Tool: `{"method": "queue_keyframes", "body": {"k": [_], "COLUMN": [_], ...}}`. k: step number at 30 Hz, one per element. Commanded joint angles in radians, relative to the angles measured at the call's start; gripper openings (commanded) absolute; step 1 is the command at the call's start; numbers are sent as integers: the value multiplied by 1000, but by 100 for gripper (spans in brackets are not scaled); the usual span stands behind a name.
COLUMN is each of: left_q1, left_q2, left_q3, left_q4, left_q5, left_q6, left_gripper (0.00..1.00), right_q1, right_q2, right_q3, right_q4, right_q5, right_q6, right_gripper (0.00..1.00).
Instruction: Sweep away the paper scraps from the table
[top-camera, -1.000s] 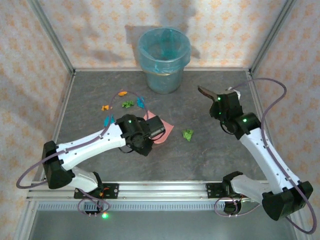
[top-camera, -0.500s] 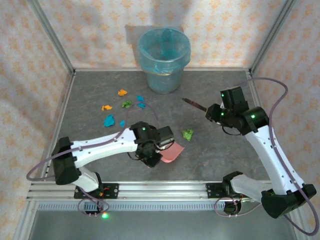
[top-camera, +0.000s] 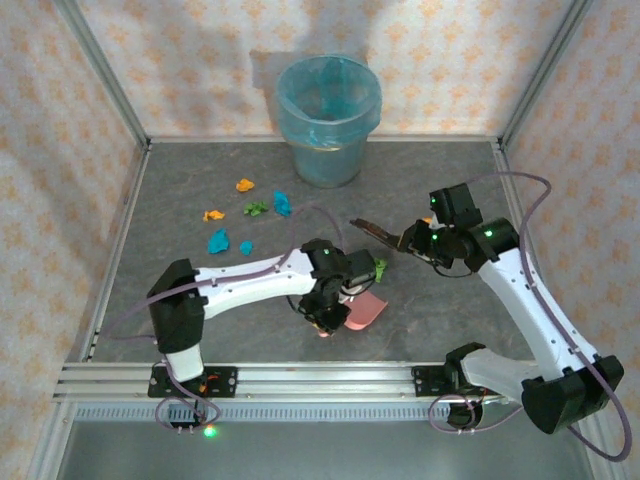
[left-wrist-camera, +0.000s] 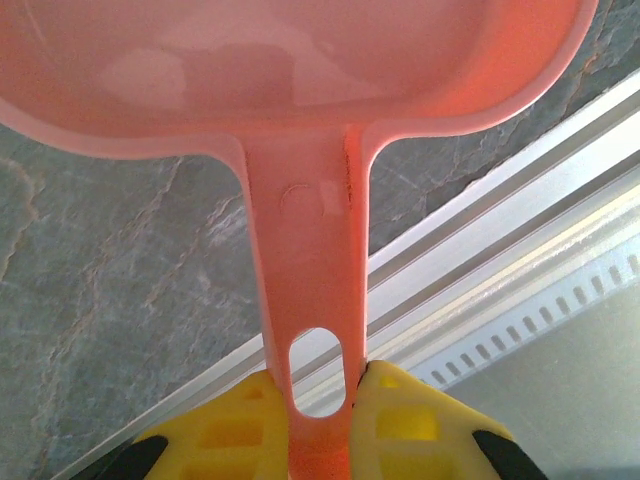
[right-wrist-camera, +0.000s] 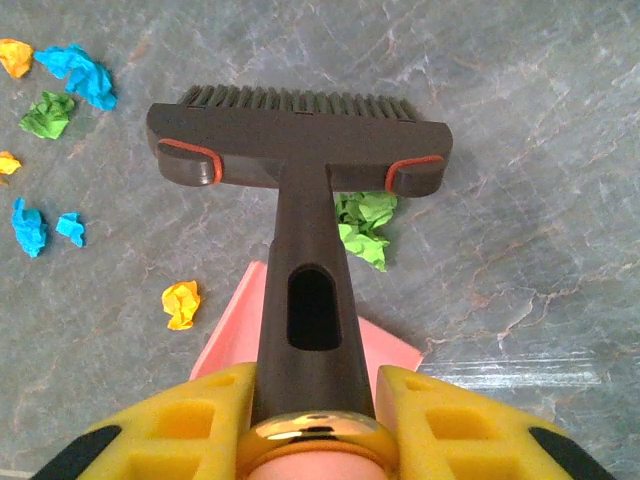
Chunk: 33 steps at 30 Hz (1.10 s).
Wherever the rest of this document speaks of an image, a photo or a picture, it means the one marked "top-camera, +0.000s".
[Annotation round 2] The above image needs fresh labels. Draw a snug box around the pink plastic dustpan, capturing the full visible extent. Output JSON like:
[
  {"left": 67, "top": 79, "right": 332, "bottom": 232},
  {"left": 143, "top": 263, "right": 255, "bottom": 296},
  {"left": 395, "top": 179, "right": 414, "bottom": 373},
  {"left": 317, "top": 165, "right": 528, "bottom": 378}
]
[{"left": 319, "top": 292, "right": 389, "bottom": 339}]

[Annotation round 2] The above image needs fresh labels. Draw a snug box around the brown hand brush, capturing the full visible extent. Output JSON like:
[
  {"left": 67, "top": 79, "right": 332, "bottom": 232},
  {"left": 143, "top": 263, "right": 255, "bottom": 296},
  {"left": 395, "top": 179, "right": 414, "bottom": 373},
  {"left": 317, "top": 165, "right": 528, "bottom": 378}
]
[{"left": 349, "top": 217, "right": 406, "bottom": 251}]

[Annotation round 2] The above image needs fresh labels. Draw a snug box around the large blue paper scrap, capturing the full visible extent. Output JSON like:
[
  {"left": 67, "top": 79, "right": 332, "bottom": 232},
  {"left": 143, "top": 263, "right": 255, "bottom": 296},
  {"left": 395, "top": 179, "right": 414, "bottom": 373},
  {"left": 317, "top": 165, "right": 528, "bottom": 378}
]
[{"left": 207, "top": 228, "right": 232, "bottom": 255}]

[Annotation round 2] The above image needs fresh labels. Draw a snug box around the blue mesh trash bin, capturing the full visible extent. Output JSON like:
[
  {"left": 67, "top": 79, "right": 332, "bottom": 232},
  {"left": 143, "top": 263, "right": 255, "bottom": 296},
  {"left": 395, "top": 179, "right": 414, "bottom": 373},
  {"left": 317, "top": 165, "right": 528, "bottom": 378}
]
[{"left": 275, "top": 53, "right": 384, "bottom": 190}]

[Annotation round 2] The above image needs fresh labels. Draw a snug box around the blue plastic bin liner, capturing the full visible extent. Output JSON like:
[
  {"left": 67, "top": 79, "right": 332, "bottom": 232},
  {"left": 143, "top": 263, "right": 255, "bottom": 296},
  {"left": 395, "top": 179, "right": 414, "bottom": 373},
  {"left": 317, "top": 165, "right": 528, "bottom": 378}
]
[{"left": 275, "top": 53, "right": 384, "bottom": 151}]

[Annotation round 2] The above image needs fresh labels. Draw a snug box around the aluminium table side rail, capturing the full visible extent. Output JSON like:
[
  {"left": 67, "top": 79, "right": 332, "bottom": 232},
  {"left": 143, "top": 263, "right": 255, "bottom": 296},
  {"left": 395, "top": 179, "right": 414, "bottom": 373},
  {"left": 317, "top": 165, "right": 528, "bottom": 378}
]
[
  {"left": 78, "top": 142, "right": 151, "bottom": 362},
  {"left": 492, "top": 139, "right": 557, "bottom": 307}
]

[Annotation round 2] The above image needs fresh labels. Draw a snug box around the long aluminium mounting rail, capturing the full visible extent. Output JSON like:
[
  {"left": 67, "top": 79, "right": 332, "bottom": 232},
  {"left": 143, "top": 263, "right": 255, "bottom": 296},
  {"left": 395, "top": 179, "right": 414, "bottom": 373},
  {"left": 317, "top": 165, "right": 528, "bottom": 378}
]
[{"left": 52, "top": 362, "right": 526, "bottom": 401}]

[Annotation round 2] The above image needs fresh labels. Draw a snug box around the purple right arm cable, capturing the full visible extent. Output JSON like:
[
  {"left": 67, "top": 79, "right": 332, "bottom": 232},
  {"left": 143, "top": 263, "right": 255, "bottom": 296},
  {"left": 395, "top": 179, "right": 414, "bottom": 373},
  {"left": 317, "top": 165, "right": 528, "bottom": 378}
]
[{"left": 428, "top": 171, "right": 630, "bottom": 462}]

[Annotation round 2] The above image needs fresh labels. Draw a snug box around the grey slotted cable duct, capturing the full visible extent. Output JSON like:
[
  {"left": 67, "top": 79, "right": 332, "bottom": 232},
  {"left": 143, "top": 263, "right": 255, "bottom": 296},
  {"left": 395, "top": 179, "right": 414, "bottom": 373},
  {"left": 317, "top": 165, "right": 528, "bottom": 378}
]
[{"left": 69, "top": 403, "right": 584, "bottom": 424}]

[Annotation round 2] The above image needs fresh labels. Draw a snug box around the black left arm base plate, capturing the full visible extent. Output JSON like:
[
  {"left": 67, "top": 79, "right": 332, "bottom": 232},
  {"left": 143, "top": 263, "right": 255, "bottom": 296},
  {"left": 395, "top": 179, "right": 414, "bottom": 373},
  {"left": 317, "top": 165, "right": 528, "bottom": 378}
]
[{"left": 148, "top": 366, "right": 238, "bottom": 399}]

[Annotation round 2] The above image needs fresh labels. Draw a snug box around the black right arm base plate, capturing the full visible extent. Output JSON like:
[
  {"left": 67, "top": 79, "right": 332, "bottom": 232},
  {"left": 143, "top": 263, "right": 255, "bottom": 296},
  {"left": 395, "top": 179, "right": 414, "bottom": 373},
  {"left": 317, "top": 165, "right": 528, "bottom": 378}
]
[{"left": 412, "top": 364, "right": 454, "bottom": 399}]

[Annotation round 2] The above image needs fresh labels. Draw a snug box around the aluminium frame post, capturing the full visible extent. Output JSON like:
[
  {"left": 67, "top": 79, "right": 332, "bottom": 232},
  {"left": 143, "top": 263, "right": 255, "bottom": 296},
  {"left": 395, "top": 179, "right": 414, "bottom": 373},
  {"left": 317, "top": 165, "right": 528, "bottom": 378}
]
[
  {"left": 498, "top": 0, "right": 595, "bottom": 147},
  {"left": 53, "top": 0, "right": 152, "bottom": 151}
]

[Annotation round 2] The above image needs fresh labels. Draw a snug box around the short aluminium table edge rail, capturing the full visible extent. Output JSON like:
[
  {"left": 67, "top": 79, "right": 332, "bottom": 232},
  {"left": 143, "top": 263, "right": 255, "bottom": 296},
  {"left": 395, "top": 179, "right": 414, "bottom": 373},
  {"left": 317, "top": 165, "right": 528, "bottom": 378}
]
[{"left": 147, "top": 134, "right": 501, "bottom": 145}]

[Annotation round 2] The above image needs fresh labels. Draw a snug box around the aluminium frame leg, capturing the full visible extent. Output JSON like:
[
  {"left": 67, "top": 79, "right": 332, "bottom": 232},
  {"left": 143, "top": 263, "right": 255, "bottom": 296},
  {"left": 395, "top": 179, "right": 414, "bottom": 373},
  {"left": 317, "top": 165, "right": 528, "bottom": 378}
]
[
  {"left": 27, "top": 399, "right": 76, "bottom": 480},
  {"left": 574, "top": 429, "right": 619, "bottom": 480}
]

